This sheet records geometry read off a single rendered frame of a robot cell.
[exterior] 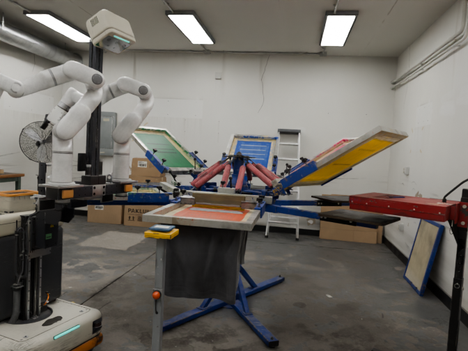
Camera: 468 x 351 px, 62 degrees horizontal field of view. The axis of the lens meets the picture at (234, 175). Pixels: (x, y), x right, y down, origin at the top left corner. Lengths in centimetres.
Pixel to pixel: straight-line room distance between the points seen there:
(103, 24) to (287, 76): 492
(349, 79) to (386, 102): 70
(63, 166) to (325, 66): 539
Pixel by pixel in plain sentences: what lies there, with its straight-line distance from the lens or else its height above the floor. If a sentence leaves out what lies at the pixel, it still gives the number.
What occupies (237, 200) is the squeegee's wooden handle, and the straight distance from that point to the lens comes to 260.
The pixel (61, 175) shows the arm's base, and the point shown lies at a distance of 209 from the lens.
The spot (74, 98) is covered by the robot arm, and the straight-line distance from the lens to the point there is 247.
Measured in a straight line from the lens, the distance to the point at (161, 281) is 197.
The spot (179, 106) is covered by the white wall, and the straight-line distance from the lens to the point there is 704.
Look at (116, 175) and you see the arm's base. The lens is 242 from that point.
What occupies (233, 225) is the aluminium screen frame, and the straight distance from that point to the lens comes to 202.
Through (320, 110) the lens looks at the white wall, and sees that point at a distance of 674.
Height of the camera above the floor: 135
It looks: 4 degrees down
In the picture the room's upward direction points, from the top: 3 degrees clockwise
